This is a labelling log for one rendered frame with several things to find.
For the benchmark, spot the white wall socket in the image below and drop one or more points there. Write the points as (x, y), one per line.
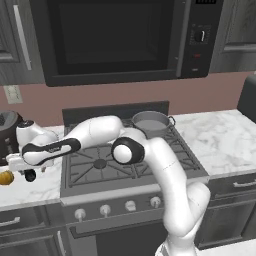
(12, 94)

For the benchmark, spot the dark grey countertop appliance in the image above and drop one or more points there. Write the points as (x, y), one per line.
(248, 100)

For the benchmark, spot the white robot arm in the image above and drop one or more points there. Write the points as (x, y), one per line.
(166, 173)

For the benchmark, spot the dark purple eggplant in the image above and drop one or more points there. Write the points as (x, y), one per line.
(30, 175)

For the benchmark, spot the grey gas stove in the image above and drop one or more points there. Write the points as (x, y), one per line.
(100, 181)

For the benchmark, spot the black microwave door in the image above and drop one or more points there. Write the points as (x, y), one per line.
(113, 36)

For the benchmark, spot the grey drawer front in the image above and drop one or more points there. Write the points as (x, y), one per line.
(230, 186)
(23, 220)

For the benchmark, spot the dark oven door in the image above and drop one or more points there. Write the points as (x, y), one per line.
(126, 238)

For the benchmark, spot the grey base cupboard door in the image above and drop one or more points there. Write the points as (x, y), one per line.
(26, 245)
(230, 223)

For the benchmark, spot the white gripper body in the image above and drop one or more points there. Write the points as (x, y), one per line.
(16, 162)

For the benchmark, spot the yellow squash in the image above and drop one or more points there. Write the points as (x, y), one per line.
(6, 177)

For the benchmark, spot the grey wall cupboard door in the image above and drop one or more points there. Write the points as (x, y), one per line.
(233, 26)
(10, 36)

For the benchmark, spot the white stove knob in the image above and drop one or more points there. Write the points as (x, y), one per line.
(155, 201)
(105, 210)
(80, 214)
(130, 205)

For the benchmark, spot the dark round countertop appliance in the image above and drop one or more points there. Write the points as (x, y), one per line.
(7, 133)

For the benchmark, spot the grey cooking pot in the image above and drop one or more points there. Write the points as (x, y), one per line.
(151, 125)

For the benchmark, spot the black microwave oven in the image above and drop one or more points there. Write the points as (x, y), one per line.
(116, 40)

